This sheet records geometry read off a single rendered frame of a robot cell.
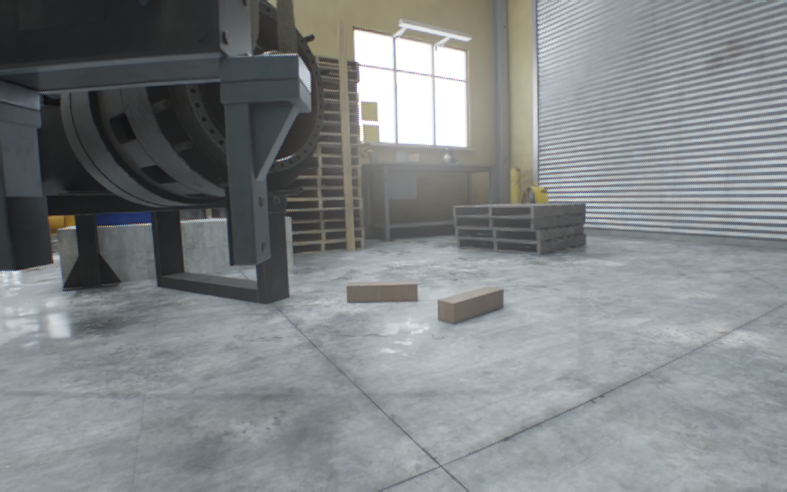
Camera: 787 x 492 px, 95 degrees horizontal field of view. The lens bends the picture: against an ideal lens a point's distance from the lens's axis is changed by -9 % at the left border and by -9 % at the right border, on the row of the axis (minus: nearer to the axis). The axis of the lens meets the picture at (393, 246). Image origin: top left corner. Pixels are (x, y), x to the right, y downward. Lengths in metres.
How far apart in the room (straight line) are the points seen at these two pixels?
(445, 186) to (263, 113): 6.77
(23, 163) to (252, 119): 0.14
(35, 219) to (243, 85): 0.15
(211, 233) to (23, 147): 3.38
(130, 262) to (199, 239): 0.55
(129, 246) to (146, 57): 3.46
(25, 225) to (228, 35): 0.15
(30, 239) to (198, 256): 3.39
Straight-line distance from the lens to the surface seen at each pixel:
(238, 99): 0.21
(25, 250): 0.29
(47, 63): 0.26
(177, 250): 3.28
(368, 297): 2.26
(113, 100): 1.13
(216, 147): 0.96
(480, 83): 7.75
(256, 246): 0.21
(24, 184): 0.29
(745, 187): 5.68
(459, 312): 1.88
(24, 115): 0.30
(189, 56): 0.22
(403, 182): 5.77
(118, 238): 3.67
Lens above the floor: 0.57
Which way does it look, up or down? 7 degrees down
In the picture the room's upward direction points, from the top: 1 degrees counter-clockwise
